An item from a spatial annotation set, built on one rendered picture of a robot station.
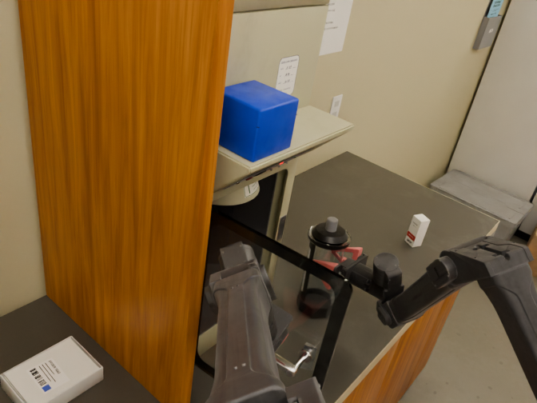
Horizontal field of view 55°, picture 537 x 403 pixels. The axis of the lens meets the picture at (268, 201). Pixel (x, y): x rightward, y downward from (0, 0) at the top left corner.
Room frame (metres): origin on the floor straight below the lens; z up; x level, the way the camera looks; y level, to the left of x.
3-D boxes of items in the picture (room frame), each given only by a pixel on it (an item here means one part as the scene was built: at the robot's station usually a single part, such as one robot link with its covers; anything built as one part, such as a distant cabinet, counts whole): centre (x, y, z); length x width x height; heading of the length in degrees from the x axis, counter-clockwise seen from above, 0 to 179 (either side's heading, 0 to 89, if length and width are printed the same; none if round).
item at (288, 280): (0.70, -0.02, 1.19); 0.30 x 0.01 x 0.40; 61
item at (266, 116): (0.79, 0.05, 1.56); 0.10 x 0.10 x 0.09; 56
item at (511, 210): (3.18, -1.43, 0.17); 0.60 x 0.42 x 0.33; 54
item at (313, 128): (0.87, -0.01, 1.46); 0.32 x 0.12 x 0.10; 146
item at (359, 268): (1.01, -0.26, 1.11); 0.10 x 0.07 x 0.07; 144
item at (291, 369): (0.63, -0.07, 1.20); 0.10 x 0.05 x 0.03; 61
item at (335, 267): (1.02, -0.18, 1.11); 0.09 x 0.07 x 0.07; 55
